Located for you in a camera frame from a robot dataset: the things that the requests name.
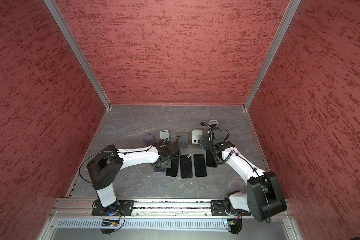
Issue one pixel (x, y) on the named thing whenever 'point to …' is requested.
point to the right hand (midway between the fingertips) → (206, 144)
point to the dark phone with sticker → (173, 171)
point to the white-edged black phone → (200, 167)
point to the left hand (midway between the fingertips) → (161, 165)
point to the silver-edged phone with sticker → (186, 166)
